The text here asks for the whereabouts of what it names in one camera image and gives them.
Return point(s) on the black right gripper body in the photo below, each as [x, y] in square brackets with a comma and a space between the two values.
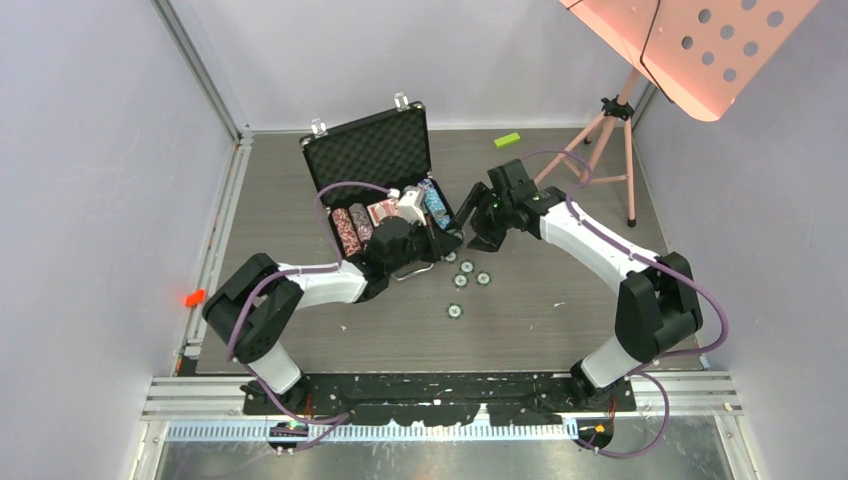
[498, 207]

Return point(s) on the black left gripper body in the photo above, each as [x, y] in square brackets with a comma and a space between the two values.
[421, 243]

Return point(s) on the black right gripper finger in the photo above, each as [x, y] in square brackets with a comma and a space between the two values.
[489, 241]
[469, 204]

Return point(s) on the red playing card box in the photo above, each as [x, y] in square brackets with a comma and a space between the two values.
[383, 209]

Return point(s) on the red white chip roll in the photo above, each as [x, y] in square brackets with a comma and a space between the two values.
[346, 231]

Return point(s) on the black poker set case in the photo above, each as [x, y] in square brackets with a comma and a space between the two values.
[369, 159]

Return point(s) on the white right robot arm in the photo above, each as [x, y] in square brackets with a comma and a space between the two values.
[657, 303]

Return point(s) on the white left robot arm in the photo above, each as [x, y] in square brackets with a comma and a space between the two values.
[251, 309]

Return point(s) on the blue-orange chip row in case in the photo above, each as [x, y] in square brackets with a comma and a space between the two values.
[361, 221]

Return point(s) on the blue chip row in case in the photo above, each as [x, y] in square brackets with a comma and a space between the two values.
[434, 204]

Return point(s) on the green block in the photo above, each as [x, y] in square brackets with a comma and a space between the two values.
[507, 140]

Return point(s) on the pink tripod stand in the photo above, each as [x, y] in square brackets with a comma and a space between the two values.
[615, 111]

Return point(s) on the pink perforated panel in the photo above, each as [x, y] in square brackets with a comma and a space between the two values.
[700, 54]

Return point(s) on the orange clip on rail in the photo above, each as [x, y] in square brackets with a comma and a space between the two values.
[195, 298]

